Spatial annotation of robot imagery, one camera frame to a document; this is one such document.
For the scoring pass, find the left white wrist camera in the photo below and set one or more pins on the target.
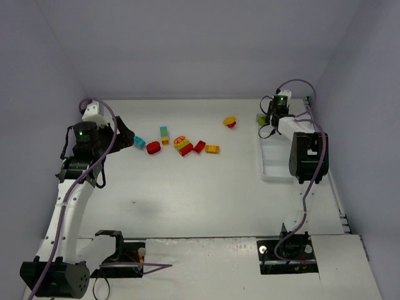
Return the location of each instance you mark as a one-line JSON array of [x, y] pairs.
[[95, 113]]

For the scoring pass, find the blue yellow stacked lego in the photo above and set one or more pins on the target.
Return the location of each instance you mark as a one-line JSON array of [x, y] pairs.
[[164, 134]]

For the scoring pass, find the light blue lego brick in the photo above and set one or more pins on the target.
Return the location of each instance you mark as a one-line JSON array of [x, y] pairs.
[[139, 142]]

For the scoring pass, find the yellow lego brick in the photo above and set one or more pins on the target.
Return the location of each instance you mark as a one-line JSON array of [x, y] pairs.
[[212, 149]]

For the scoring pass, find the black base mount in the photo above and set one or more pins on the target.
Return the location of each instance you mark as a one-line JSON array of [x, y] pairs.
[[297, 253], [130, 254]]

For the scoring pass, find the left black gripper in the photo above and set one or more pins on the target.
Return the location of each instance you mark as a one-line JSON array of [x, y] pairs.
[[118, 134]]

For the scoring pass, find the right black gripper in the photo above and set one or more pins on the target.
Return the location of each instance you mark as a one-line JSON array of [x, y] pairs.
[[274, 118]]

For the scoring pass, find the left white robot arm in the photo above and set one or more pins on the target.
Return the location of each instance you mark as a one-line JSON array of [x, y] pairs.
[[59, 270]]

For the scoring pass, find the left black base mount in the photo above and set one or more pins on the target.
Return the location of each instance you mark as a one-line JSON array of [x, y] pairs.
[[130, 254]]

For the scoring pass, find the red rounded lego brick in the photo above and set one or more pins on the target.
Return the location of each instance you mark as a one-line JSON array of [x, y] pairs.
[[153, 147]]

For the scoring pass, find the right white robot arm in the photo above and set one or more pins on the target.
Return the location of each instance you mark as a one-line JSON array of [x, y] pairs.
[[307, 158]]

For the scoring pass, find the green lego brick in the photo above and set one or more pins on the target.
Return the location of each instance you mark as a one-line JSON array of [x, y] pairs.
[[261, 120]]

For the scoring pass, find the yellow red lego piece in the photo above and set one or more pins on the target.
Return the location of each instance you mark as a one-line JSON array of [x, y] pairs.
[[230, 121]]

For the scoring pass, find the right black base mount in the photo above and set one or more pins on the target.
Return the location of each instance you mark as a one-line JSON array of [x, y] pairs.
[[297, 253]]

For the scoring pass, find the white divided sorting tray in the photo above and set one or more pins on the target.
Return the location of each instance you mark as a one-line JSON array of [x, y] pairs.
[[273, 154]]

